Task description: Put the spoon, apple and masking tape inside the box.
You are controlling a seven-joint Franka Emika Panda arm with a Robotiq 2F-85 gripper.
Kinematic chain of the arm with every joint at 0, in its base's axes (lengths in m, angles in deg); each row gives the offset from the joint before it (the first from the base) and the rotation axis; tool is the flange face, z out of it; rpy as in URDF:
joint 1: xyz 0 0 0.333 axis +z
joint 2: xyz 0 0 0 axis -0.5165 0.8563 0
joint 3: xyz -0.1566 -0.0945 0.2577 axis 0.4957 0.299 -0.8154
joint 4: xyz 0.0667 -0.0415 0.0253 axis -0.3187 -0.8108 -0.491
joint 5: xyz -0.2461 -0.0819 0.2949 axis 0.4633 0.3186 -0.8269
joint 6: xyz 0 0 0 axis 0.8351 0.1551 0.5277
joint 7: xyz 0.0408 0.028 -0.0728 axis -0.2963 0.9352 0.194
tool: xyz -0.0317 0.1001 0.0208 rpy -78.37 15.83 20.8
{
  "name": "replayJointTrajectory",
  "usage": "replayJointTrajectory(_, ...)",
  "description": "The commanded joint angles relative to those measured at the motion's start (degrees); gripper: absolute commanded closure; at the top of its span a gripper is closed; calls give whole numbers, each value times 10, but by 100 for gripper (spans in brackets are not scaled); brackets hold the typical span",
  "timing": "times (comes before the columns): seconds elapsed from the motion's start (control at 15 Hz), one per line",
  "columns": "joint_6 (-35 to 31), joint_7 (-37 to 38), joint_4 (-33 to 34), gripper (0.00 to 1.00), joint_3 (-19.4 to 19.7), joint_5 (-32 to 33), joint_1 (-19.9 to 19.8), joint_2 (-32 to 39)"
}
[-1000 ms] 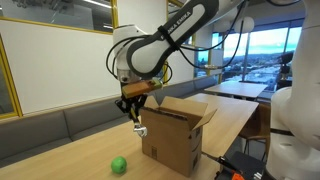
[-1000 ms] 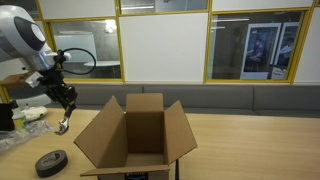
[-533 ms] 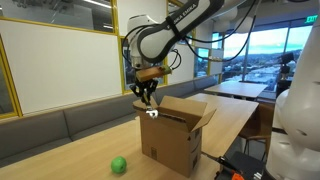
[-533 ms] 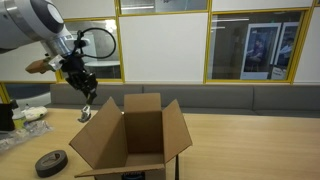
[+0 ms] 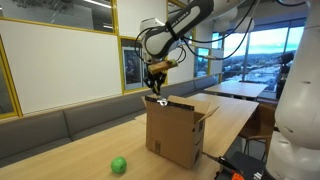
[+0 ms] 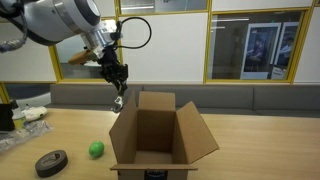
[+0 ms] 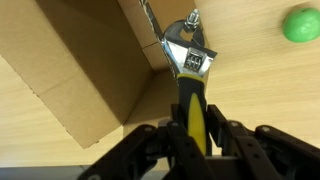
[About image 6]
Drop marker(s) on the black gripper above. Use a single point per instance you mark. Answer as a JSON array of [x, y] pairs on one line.
[[113, 68]]

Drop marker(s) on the brown cardboard box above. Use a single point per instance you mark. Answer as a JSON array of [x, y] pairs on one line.
[[156, 133]]

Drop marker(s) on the green toy apple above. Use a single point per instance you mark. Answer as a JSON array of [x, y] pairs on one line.
[[96, 149]]

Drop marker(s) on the black tape roll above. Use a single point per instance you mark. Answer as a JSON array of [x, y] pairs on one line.
[[50, 166]]

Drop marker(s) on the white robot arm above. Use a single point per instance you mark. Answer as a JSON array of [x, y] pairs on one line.
[[53, 18]]

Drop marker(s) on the black box-shaped object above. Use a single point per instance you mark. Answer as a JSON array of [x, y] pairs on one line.
[[6, 117]]

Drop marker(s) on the white crumpled cloth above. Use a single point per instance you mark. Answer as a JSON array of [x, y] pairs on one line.
[[35, 113]]

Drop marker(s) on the grey bench sofa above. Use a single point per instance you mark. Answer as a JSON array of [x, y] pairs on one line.
[[226, 96]]

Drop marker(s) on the small bottle with black cap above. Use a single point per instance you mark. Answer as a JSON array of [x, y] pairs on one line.
[[18, 118]]

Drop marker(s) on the clear plastic bag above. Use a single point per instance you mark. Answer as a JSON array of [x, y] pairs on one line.
[[23, 133]]

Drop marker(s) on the large poster of seated person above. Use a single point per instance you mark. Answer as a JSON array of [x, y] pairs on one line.
[[258, 50]]

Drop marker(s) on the narrow poster of seated person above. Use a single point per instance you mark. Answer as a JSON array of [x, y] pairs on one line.
[[287, 46]]

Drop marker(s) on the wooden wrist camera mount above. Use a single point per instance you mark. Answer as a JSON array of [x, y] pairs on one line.
[[80, 57]]

